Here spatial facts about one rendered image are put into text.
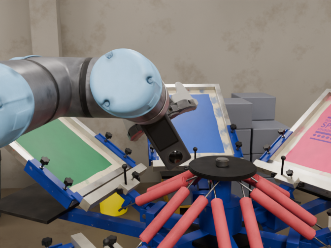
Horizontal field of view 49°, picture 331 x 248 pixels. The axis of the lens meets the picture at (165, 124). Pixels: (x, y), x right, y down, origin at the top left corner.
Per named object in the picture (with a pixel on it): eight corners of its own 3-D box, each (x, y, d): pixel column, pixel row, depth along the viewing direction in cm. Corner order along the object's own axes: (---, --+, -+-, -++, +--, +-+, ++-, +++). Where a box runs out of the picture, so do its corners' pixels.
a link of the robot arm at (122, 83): (82, 43, 41) (158, 44, 40) (108, 67, 51) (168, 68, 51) (78, 113, 40) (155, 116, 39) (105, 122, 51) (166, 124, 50)
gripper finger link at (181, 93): (195, 75, 73) (167, 80, 66) (210, 101, 72) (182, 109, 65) (184, 83, 75) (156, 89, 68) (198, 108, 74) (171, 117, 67)
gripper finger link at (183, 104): (198, 95, 68) (169, 103, 61) (202, 102, 67) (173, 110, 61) (180, 107, 70) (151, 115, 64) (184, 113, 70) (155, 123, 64)
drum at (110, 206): (130, 216, 406) (129, 164, 393) (96, 218, 401) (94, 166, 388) (129, 202, 442) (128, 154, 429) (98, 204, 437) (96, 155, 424)
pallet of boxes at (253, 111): (259, 185, 497) (264, 92, 470) (286, 213, 414) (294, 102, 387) (161, 189, 482) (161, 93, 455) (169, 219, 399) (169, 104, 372)
